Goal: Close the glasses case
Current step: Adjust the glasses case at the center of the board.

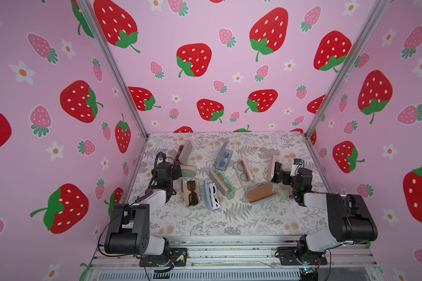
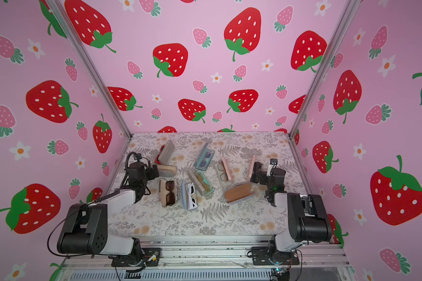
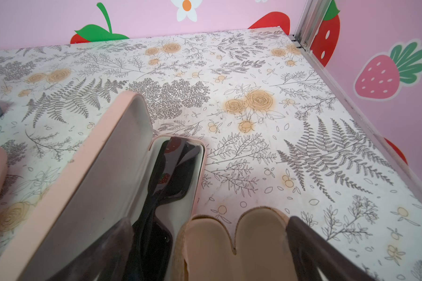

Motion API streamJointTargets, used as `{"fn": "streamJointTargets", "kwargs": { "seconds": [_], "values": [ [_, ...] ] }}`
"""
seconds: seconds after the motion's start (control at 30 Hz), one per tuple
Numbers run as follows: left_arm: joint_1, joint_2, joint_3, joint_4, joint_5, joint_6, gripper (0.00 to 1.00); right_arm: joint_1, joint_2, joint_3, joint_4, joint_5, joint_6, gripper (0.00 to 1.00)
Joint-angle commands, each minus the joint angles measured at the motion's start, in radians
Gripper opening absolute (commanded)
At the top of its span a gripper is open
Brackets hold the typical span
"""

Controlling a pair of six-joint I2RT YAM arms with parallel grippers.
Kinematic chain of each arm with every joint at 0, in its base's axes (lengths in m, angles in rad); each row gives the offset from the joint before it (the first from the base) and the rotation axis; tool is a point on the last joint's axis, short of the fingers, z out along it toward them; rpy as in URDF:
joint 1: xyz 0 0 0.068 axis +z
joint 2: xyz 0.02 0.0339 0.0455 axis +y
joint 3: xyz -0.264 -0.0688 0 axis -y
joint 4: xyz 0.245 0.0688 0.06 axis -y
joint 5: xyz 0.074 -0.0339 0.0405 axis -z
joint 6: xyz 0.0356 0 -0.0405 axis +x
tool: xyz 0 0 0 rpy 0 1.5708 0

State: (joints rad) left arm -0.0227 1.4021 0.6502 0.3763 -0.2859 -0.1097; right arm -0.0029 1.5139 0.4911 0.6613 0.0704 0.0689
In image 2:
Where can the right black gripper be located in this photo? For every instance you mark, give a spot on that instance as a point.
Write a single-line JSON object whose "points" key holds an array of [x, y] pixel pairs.
{"points": [[261, 174]]}

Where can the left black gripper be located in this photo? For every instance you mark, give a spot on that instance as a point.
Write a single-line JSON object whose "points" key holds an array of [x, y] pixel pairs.
{"points": [[151, 176]]}

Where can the pink case round glasses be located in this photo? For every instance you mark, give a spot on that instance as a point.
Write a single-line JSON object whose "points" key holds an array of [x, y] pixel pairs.
{"points": [[223, 173]]}

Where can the grey case mint interior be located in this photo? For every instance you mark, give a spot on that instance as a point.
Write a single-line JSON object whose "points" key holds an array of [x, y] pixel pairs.
{"points": [[200, 181]]}

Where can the blue-grey case purple glasses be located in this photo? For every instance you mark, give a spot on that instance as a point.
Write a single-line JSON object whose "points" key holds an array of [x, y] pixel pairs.
{"points": [[205, 156]]}

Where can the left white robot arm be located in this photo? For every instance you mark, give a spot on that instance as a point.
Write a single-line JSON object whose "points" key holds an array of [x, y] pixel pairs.
{"points": [[85, 231]]}

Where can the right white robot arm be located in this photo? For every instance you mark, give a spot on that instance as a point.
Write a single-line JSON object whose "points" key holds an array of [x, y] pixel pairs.
{"points": [[308, 220]]}

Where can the pink case black glasses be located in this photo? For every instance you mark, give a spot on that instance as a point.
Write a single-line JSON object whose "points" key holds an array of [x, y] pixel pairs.
{"points": [[251, 169]]}

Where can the grey case with red glasses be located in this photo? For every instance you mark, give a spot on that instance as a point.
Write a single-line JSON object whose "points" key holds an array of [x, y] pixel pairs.
{"points": [[165, 153]]}

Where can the grey case tan interior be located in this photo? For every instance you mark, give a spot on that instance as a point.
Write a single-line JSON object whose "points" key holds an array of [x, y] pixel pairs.
{"points": [[239, 192]]}

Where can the light blue case white glasses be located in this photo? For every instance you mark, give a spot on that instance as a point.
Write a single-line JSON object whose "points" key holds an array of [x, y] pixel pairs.
{"points": [[188, 193]]}

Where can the floral table mat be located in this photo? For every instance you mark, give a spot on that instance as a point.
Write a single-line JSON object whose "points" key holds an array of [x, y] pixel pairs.
{"points": [[213, 215]]}

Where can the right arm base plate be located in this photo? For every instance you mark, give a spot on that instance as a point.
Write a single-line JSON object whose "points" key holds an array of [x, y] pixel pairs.
{"points": [[264, 256]]}

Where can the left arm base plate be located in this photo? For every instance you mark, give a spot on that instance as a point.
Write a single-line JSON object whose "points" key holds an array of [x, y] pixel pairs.
{"points": [[139, 259]]}

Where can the electronics board with cables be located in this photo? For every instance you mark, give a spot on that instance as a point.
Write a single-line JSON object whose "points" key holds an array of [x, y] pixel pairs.
{"points": [[280, 274]]}

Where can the aluminium rail frame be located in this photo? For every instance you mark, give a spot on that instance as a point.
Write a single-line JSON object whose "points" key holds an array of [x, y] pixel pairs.
{"points": [[212, 258]]}

